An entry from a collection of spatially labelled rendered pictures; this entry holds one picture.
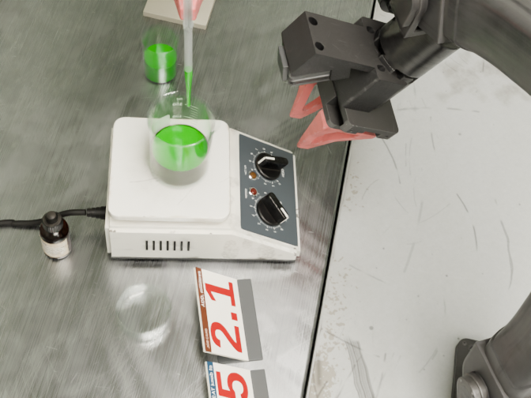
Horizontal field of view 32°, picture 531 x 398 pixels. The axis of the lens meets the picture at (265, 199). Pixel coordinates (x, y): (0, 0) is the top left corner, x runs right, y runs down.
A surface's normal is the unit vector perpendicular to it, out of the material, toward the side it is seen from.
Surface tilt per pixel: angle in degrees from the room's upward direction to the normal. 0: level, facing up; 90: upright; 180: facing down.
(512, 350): 79
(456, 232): 0
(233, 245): 90
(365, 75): 61
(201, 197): 0
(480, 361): 90
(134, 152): 0
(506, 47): 87
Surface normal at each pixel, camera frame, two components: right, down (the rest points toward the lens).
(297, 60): -0.79, -0.08
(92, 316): 0.10, -0.51
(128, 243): 0.03, 0.86
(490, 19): -0.91, 0.24
